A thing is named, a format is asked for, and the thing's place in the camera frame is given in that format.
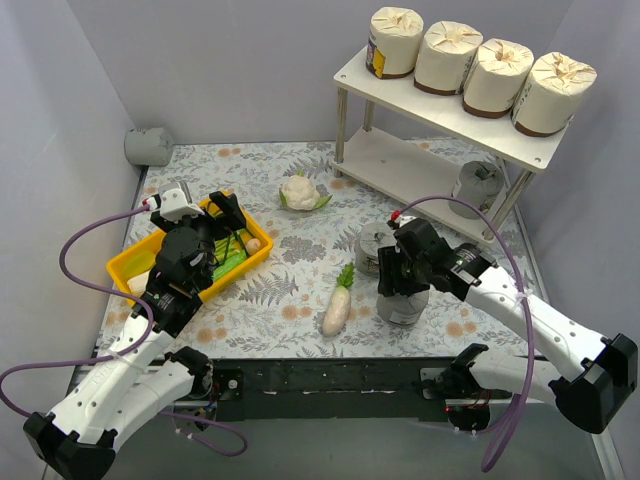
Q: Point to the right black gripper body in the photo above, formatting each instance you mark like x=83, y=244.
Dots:
x=395, y=270

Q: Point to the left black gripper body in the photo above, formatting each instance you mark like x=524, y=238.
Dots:
x=201, y=220

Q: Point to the grey roll with logo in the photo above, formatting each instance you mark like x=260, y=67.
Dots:
x=370, y=239

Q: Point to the white daikon radish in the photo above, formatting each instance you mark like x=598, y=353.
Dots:
x=339, y=303

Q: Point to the cream roll with cartoon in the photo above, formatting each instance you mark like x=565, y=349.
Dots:
x=496, y=78

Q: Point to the cream roll with label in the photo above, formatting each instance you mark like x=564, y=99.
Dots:
x=445, y=56

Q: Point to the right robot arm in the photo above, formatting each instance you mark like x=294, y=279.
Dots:
x=584, y=374

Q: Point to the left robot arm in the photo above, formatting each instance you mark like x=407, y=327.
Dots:
x=80, y=436

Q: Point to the white two-tier shelf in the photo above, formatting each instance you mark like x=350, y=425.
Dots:
x=404, y=171

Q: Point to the yellow plastic tray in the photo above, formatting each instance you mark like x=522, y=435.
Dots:
x=140, y=257

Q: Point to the green vegetable in tray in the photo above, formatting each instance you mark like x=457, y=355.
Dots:
x=229, y=264

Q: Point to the white cauliflower with leaves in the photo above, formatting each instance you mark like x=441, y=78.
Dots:
x=298, y=193

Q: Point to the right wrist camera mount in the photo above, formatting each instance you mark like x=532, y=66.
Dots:
x=399, y=219

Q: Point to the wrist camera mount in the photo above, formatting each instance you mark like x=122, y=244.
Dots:
x=173, y=202
x=399, y=219

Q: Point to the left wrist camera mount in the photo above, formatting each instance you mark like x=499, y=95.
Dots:
x=173, y=202

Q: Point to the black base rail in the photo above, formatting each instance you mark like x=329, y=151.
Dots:
x=325, y=388

